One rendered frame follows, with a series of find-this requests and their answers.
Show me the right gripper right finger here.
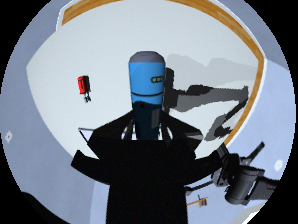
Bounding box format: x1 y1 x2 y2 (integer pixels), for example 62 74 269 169
160 110 204 151

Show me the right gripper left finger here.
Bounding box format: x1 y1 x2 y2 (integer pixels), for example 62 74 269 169
91 110 134 140

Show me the red-handled nut driver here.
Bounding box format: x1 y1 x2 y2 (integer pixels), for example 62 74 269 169
77 76 88 103

